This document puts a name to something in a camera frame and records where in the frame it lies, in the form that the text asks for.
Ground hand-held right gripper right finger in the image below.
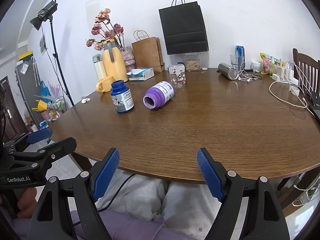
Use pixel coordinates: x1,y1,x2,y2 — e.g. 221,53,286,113
196,147,292,240

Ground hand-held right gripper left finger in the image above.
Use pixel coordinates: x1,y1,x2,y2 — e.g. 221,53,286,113
31,147,120,240

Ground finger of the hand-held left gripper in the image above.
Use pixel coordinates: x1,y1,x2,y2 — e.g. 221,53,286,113
3,127,53,153
10,137,77,173

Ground purple plastic bottle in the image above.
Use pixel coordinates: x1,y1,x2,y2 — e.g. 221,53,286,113
143,81,175,110

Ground clear printed cup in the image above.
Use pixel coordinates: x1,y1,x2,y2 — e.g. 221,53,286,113
168,64,187,88

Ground person's left hand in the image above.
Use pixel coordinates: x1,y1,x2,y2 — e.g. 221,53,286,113
17,187,38,218

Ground cluttered toy shelf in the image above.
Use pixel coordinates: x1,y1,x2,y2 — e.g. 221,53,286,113
32,94,67,124

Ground dark wooden door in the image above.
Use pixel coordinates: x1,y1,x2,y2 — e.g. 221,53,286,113
0,76,16,140

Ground person's grey pants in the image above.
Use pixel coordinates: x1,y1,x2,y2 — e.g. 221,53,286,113
96,170,227,240

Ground grey refrigerator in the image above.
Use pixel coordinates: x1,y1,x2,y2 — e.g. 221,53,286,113
14,57,42,130

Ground blue tote bag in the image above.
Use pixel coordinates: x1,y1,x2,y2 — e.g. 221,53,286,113
40,81,52,97

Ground purple jacket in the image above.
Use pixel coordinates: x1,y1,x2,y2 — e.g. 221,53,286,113
15,209,192,240

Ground black light stand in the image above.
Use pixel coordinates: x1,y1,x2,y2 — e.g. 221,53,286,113
49,15,75,107

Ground blue plastic bottle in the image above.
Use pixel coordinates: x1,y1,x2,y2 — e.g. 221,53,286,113
110,80,135,115

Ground yellow mug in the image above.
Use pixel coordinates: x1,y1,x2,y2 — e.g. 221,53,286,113
96,76,114,94

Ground cream thermos bottle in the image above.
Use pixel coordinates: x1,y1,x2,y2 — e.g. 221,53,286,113
92,54,107,80

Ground yellow thermos jug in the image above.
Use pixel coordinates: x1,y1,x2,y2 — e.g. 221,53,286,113
103,39,129,82

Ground white earphones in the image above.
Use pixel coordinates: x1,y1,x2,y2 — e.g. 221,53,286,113
236,69,263,82

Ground blue tissue box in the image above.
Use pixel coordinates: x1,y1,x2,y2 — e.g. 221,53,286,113
126,68,155,81

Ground steel tumbler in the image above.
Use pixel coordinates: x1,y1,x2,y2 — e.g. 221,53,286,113
218,63,238,81

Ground clear food container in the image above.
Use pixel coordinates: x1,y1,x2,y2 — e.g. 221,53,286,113
185,52,202,72

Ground pink vase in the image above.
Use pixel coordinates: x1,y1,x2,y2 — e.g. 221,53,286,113
119,46,137,73

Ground clear drinking glass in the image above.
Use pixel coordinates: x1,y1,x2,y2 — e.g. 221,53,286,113
230,54,242,68

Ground black studio light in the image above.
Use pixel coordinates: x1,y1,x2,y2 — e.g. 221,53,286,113
30,0,58,31

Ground white power strip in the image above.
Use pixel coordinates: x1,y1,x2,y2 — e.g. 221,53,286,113
272,64,299,85

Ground colourful snack packet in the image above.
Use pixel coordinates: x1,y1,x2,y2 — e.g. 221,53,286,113
260,53,275,75

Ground brown paper bag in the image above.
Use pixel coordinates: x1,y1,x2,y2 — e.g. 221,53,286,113
132,30,165,74

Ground blue drink can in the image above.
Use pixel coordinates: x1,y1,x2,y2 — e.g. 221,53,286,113
235,45,245,65

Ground green snack packet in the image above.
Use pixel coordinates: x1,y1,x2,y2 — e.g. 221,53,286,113
269,57,286,78

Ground dried pink flowers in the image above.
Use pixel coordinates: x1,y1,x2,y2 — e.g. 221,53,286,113
86,8,125,51

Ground dark wooden chair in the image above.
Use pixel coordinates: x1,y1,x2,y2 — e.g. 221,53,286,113
292,48,320,98

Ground black paper bag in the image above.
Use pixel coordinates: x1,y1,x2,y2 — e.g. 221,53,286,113
159,0,209,56

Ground black cable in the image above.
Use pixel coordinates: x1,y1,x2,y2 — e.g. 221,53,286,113
74,174,135,227

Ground white charging cable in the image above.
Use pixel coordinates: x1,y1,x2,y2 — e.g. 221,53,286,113
269,61,316,109

